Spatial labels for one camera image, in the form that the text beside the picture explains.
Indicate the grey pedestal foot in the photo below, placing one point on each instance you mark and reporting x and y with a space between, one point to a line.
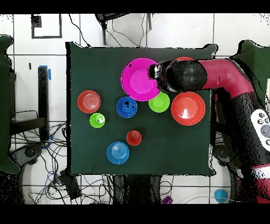
29 152
221 153

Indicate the large pink bowl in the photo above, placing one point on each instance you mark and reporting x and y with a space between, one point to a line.
137 84

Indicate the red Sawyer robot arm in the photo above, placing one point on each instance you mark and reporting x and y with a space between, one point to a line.
227 76

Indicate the green cup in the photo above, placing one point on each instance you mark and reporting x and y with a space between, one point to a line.
93 121

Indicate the black power strip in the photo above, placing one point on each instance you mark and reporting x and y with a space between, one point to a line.
70 186

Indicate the small light blue bowl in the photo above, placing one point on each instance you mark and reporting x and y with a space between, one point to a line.
118 152

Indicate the purple object on floor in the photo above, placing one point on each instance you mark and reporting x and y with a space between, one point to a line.
167 199

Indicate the green bowl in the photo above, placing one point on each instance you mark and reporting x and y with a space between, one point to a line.
161 104

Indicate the dark blue bowl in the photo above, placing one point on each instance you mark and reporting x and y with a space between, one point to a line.
126 112

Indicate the blue cup on floor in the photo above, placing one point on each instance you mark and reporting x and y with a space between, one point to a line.
221 196

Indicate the green cloth on side table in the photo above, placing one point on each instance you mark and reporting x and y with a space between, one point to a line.
4 105
259 59

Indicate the small orange bowl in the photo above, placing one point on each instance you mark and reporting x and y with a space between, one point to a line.
88 101

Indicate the dark green table cloth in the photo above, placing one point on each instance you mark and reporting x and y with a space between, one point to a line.
95 148

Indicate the black table frame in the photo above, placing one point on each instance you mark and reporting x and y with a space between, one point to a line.
43 95

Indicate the orange cup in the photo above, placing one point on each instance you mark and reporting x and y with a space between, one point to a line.
134 137

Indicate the large orange bowl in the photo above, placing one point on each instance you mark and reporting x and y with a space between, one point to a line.
188 108
184 58

